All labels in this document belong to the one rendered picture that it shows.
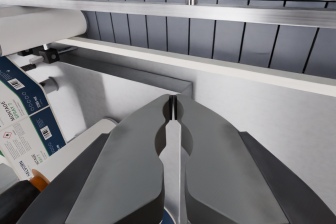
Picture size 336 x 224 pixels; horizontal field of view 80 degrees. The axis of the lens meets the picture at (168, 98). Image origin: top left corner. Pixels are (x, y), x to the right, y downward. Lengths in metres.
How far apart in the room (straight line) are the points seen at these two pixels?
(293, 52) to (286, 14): 0.10
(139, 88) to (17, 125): 0.35
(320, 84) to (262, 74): 0.06
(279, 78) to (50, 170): 0.41
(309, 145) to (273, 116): 0.07
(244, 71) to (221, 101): 0.14
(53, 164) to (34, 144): 0.22
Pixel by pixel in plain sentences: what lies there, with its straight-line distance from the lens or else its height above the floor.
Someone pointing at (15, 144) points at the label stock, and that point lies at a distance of 0.65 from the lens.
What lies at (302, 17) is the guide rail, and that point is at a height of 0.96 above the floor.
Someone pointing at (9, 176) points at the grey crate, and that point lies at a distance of 2.48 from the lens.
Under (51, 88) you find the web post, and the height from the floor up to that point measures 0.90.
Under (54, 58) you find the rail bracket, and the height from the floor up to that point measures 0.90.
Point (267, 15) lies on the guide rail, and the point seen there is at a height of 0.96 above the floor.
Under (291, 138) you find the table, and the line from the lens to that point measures 0.41.
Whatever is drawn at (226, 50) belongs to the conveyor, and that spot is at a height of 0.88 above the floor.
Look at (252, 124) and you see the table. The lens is 0.40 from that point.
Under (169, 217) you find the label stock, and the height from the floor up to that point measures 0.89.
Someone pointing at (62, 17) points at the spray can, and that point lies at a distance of 0.42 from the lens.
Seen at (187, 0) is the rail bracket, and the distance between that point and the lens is 0.22.
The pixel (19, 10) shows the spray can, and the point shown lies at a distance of 0.45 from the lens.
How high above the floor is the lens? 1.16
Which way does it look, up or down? 47 degrees down
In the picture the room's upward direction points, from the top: 132 degrees counter-clockwise
